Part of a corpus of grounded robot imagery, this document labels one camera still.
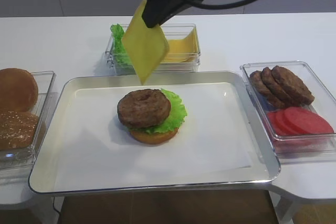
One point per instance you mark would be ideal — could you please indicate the clear box with buns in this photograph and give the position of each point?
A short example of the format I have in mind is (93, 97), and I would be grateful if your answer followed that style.
(43, 109)

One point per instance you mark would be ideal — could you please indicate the brown patty middle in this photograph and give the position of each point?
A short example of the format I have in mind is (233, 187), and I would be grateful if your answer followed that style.
(275, 88)

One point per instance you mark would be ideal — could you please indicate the clear box with patties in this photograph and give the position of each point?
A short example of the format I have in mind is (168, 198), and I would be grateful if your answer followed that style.
(323, 105)

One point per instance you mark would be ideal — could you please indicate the yellow cheese slice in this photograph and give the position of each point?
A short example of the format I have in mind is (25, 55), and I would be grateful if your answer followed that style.
(146, 47)

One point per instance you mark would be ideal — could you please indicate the clear box with lettuce cheese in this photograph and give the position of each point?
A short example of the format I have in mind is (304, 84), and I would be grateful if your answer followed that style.
(171, 31)

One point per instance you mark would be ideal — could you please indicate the red tomato slice back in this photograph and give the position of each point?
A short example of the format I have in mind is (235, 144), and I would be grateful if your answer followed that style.
(275, 126)

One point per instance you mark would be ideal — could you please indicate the white paper sheet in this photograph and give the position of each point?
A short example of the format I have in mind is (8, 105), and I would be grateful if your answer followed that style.
(98, 152)

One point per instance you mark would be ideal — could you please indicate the bottom bun on tray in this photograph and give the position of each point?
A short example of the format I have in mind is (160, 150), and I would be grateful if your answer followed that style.
(153, 138)

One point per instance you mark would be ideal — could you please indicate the brown patty back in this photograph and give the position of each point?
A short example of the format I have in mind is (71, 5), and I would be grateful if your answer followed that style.
(256, 81)

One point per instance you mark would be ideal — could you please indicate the red tomato slice front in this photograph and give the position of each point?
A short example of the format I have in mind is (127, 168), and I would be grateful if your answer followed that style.
(305, 121)

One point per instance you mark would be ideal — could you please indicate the red tomato slice middle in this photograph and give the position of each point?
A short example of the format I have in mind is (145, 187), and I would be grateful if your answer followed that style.
(280, 120)

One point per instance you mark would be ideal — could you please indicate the red tomato slice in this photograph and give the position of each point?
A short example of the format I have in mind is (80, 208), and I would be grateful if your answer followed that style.
(280, 120)
(275, 126)
(305, 121)

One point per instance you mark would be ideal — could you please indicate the green lettuce on burger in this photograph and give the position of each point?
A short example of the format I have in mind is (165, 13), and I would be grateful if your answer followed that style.
(175, 119)

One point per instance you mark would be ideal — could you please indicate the green lettuce leaf in box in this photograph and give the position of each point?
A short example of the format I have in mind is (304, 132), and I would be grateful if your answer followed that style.
(118, 50)

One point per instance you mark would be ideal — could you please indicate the sesame bun top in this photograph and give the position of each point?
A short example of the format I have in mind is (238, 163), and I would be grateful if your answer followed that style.
(17, 129)

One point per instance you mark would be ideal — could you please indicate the brown patty front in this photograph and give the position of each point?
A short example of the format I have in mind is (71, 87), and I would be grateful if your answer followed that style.
(292, 85)

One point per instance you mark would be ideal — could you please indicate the yellow cheese stack in box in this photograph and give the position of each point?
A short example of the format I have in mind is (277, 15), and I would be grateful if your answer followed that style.
(182, 50)

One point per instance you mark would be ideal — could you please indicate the brown patty on burger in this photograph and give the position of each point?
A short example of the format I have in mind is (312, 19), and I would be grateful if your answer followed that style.
(143, 108)

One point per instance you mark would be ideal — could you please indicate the silver metal tray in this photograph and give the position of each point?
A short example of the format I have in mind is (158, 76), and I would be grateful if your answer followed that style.
(264, 169)

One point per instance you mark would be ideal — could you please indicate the plain brown bun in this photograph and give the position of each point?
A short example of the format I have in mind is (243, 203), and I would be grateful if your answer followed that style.
(19, 90)

